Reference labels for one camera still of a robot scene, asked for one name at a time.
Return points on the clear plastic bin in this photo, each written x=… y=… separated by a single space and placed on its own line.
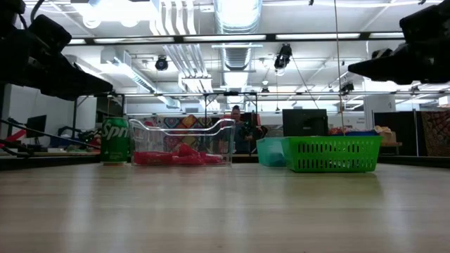
x=225 y=140

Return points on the black partition wall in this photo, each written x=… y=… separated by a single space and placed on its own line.
x=404 y=133

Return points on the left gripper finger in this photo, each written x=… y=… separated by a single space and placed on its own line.
x=74 y=82

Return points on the black flat monitor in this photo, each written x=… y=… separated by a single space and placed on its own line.
x=305 y=123

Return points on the green Sprite can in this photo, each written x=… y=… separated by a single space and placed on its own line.
x=114 y=140

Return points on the silver ventilation duct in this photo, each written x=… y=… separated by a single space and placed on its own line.
x=239 y=21

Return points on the teal plastic bin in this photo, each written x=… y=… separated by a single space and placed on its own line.
x=270 y=151

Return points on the green plastic basket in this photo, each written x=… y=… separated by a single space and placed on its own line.
x=351 y=140

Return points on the red object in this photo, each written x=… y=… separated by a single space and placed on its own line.
x=14 y=136

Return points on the patterned hanging cloth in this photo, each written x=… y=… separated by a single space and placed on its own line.
x=436 y=133

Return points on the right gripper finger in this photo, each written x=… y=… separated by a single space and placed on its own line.
x=390 y=66

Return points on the black computer monitor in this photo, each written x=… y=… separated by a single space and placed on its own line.
x=36 y=126

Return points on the person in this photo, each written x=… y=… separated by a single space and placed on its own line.
x=240 y=135

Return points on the black ceiling camera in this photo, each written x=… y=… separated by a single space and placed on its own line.
x=347 y=87
x=283 y=56
x=161 y=63

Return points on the white pillar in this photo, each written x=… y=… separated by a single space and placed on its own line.
x=379 y=109

